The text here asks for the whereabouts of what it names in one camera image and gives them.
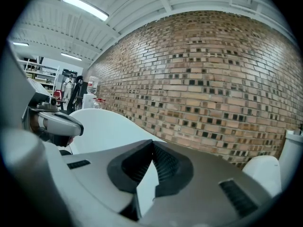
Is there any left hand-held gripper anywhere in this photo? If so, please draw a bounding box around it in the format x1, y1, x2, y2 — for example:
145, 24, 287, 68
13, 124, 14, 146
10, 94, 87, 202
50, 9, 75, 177
1, 41, 85, 137

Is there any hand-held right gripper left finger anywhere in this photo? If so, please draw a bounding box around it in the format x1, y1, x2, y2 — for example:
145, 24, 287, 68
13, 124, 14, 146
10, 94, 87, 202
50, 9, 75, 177
3, 129, 155, 227

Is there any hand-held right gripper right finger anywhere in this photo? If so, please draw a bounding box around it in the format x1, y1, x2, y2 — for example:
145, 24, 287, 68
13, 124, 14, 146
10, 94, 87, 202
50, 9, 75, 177
141, 140, 281, 227

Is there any white bathtub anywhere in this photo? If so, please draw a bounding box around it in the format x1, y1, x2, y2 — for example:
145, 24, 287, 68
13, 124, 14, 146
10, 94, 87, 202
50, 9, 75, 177
68, 107, 168, 219

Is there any black office chair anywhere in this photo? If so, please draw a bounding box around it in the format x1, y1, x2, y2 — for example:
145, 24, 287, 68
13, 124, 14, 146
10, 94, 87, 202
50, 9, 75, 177
67, 75, 84, 116

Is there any pack of clear water bottles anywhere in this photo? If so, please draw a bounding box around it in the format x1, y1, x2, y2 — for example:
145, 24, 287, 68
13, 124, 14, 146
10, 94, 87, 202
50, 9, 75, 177
93, 97, 107, 110

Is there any white water dispenser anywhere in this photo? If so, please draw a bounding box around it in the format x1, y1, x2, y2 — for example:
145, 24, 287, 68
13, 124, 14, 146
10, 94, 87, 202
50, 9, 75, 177
82, 76, 99, 109

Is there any white storage shelf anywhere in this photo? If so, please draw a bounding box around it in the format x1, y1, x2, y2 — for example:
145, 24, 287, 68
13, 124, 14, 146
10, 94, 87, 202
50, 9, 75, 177
18, 57, 61, 96

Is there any white toilet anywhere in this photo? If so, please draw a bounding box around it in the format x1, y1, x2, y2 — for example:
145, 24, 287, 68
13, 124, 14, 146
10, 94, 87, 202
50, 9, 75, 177
241, 155, 283, 198

